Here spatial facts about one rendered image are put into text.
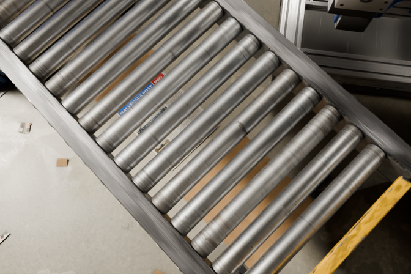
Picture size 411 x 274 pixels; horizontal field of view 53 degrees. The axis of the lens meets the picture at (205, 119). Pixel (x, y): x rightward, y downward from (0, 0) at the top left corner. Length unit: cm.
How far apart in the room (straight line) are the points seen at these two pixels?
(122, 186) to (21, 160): 105
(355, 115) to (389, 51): 80
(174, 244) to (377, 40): 119
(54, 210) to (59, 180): 12
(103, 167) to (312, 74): 53
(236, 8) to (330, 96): 32
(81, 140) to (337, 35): 112
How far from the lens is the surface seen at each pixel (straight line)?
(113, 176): 95
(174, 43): 102
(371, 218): 95
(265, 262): 92
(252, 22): 104
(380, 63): 171
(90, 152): 98
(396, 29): 182
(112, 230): 177
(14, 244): 192
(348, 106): 99
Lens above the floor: 171
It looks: 75 degrees down
